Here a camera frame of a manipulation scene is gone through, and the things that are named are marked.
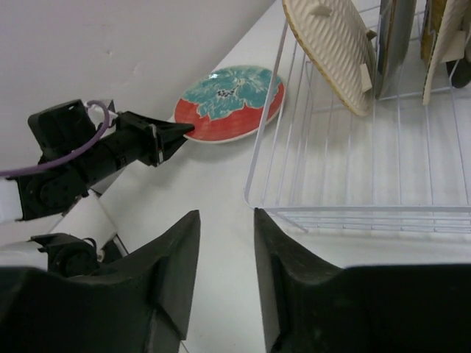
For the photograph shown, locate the black plate with deer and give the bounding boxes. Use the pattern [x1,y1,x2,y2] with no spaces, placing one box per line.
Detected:
[375,0,417,99]

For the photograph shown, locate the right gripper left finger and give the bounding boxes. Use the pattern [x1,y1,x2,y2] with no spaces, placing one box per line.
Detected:
[1,210,201,352]

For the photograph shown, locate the square woven bamboo tray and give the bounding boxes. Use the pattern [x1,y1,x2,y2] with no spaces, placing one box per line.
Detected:
[282,0,376,116]

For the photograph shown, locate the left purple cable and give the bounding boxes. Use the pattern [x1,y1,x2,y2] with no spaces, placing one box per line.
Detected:
[0,101,111,178]

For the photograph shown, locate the white wire dish rack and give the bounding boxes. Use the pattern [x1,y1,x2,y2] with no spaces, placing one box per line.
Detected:
[244,1,470,235]

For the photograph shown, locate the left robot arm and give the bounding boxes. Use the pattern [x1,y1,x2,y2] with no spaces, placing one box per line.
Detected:
[1,99,194,224]

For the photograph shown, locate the dark rimmed cream plate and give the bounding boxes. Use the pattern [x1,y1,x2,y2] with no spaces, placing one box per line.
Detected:
[443,29,470,88]

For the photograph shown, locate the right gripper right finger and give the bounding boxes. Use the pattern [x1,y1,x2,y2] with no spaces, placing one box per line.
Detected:
[254,209,470,352]

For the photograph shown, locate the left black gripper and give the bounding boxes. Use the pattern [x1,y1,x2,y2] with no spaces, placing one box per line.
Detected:
[100,111,195,171]

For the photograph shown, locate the colourful red teal plate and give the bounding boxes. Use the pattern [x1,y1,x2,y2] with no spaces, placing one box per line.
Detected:
[173,65,272,143]

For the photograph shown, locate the yellow fan-shaped bamboo plate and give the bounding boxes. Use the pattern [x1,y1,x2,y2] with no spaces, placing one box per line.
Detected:
[419,0,468,107]

